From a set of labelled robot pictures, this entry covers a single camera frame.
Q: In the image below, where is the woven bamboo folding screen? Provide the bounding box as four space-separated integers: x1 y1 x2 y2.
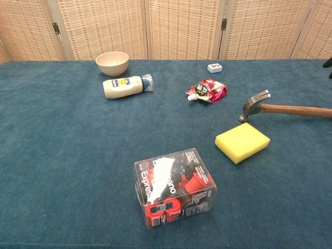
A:
0 0 332 64

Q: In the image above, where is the white mahjong tile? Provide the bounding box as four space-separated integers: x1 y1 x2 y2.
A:
207 63 223 74

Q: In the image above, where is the yellow sponge with green base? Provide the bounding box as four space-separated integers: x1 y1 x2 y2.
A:
214 122 271 165

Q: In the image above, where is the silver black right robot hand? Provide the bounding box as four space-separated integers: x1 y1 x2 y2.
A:
322 57 332 79

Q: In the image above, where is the blue velvet tablecloth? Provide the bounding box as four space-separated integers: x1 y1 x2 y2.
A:
0 59 332 249

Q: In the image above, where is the clear box of red capsules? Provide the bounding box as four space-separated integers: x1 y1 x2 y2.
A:
133 147 218 229

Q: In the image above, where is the red spouted snack pouch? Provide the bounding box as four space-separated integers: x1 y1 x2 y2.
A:
185 78 228 104

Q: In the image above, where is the beige ceramic bowl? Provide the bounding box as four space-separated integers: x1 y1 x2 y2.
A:
95 51 130 77

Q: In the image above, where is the wooden handled claw hammer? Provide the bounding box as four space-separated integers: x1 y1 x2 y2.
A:
238 89 332 123

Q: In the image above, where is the white mayonnaise squeeze bottle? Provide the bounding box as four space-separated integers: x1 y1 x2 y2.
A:
102 73 155 100

